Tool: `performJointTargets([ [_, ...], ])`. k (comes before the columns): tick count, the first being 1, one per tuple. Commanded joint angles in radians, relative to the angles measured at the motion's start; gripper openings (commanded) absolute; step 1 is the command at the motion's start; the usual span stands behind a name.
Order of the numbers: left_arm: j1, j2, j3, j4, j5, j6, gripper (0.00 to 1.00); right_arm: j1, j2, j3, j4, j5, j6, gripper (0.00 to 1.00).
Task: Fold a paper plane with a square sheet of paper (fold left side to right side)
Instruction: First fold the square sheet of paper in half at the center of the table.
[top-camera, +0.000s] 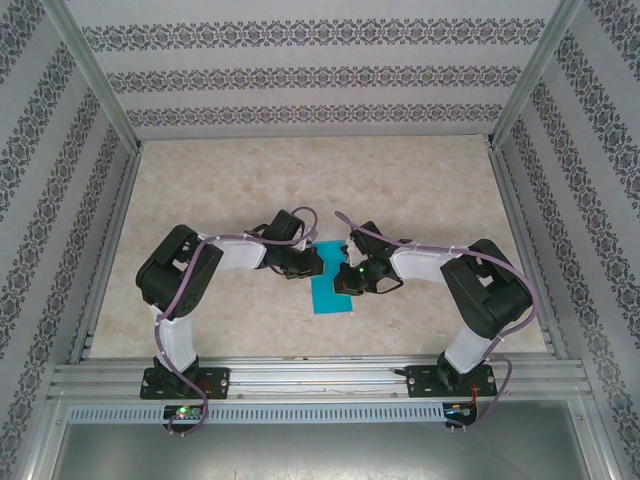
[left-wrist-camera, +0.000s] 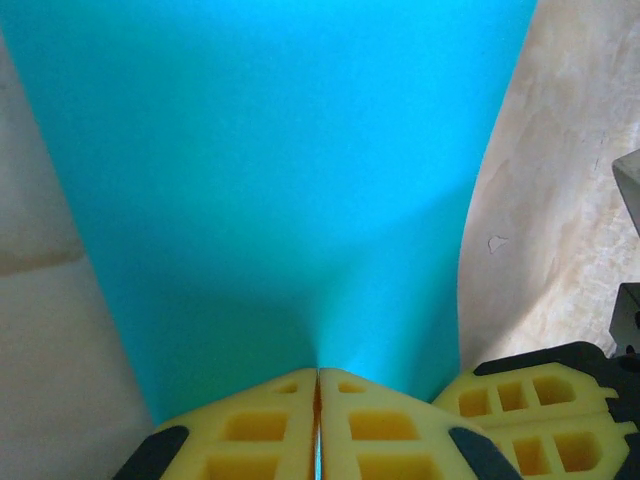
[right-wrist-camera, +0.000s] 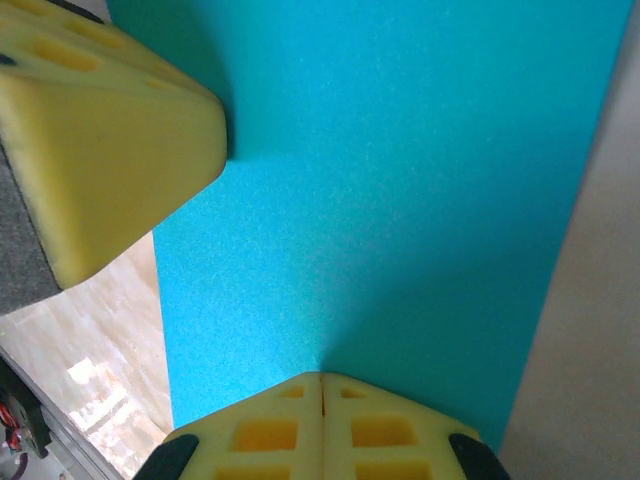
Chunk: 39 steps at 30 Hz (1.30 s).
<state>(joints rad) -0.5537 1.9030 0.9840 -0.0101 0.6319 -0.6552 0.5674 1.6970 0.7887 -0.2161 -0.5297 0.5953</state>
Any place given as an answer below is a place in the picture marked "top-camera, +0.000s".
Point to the blue paper sheet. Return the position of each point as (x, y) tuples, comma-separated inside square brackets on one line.
[(330, 300)]

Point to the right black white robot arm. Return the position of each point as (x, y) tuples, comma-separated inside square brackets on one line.
[(505, 305)]

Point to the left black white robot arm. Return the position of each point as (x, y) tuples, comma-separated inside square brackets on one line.
[(160, 280)]

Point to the grey metal sheet tray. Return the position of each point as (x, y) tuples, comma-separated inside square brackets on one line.
[(320, 455)]

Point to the small circuit board green light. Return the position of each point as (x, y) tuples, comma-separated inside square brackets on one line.
[(182, 412)]

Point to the aluminium mounting rail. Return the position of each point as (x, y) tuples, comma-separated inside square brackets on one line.
[(320, 372)]

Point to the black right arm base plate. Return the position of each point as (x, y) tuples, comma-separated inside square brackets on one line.
[(420, 382)]

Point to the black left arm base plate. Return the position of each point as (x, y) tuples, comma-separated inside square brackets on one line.
[(220, 382)]

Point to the aluminium side rail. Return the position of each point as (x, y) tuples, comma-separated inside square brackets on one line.
[(525, 250), (107, 250)]

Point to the aluminium frame post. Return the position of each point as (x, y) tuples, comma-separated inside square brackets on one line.
[(90, 75), (540, 75)]

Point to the aluminium lower frame bar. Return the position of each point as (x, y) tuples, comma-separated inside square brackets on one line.
[(50, 440), (597, 440)]

